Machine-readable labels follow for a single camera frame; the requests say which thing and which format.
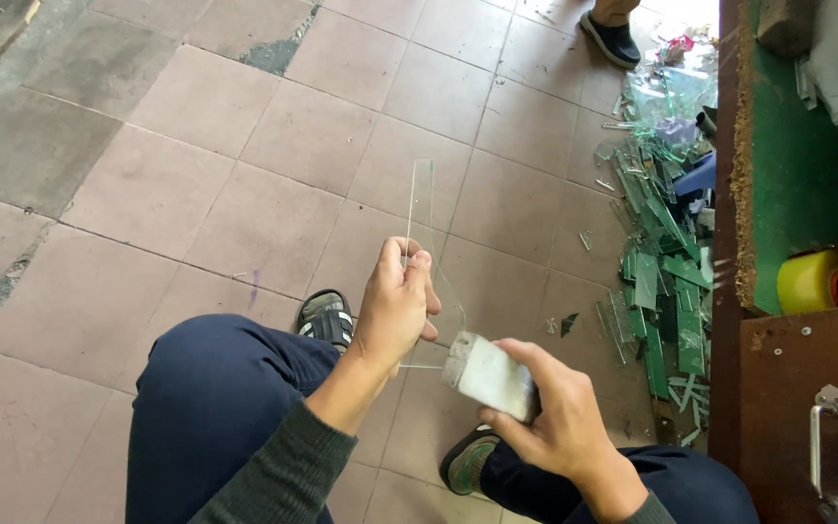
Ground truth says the person's left leg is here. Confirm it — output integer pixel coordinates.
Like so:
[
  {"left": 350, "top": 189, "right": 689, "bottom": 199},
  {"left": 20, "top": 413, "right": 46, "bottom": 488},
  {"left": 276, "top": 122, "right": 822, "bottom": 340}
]
[{"left": 125, "top": 313, "right": 344, "bottom": 524}]

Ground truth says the brown workbench with green top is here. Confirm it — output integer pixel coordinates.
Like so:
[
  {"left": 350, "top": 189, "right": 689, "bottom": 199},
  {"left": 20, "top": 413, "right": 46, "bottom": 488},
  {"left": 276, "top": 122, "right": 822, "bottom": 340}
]
[{"left": 708, "top": 0, "right": 838, "bottom": 524}]

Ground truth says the heap of broken glass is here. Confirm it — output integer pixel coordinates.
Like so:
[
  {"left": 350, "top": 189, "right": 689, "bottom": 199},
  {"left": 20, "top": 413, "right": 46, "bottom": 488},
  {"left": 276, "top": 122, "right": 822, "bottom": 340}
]
[{"left": 593, "top": 28, "right": 720, "bottom": 448}]

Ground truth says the wooden block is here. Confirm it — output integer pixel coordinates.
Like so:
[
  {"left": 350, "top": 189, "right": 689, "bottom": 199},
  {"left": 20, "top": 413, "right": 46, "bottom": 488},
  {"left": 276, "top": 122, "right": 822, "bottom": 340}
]
[{"left": 757, "top": 0, "right": 822, "bottom": 59}]

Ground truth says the metal door handle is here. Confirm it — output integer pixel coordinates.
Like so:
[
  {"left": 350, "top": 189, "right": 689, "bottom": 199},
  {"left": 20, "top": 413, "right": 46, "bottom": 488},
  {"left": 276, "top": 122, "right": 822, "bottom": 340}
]
[{"left": 809, "top": 384, "right": 838, "bottom": 524}]

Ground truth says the grey sanding stone block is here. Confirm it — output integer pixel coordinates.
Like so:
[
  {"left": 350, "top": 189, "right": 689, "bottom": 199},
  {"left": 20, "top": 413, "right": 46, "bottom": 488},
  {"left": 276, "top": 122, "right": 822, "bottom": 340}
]
[{"left": 441, "top": 332, "right": 543, "bottom": 425}]

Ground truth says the person's left hand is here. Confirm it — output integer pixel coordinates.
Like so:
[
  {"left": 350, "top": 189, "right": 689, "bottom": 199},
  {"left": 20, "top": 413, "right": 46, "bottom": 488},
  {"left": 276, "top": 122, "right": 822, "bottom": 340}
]
[{"left": 351, "top": 236, "right": 443, "bottom": 377}]

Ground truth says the person's black sandal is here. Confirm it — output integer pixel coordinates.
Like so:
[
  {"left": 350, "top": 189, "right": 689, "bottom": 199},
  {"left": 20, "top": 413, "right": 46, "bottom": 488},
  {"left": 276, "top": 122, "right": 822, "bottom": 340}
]
[
  {"left": 295, "top": 289, "right": 355, "bottom": 352},
  {"left": 438, "top": 426, "right": 502, "bottom": 498}
]

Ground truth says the person's leg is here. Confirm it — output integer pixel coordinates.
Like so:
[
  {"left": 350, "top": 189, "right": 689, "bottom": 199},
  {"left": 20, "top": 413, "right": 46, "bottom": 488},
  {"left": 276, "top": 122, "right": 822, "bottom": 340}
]
[
  {"left": 125, "top": 313, "right": 344, "bottom": 524},
  {"left": 477, "top": 435, "right": 760, "bottom": 524}
]

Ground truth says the person's right black sandal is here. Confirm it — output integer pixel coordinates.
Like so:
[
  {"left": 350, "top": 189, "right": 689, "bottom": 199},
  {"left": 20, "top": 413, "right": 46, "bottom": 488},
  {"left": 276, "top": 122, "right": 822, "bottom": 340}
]
[{"left": 438, "top": 426, "right": 502, "bottom": 498}]

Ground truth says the yellow tape roll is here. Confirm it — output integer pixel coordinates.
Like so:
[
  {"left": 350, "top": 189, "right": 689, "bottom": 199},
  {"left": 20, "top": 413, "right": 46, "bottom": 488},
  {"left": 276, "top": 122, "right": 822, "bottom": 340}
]
[{"left": 776, "top": 247, "right": 838, "bottom": 316}]

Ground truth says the person's right hand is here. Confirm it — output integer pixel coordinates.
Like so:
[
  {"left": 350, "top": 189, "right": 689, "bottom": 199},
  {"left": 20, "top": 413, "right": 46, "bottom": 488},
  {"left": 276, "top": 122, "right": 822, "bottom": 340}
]
[{"left": 478, "top": 338, "right": 635, "bottom": 486}]

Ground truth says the person's right leg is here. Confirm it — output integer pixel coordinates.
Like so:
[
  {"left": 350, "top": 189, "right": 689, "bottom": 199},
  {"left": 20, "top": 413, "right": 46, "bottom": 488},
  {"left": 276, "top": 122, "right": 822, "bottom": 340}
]
[{"left": 477, "top": 435, "right": 760, "bottom": 524}]

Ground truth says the person's left black sandal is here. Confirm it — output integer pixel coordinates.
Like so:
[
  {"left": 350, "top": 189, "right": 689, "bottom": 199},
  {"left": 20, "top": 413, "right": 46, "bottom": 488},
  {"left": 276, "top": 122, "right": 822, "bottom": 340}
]
[{"left": 295, "top": 289, "right": 355, "bottom": 352}]

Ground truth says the clear glass pane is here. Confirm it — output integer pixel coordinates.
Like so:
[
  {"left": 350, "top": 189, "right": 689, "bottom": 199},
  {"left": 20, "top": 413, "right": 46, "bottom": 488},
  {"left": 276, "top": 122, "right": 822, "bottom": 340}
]
[{"left": 398, "top": 159, "right": 468, "bottom": 370}]

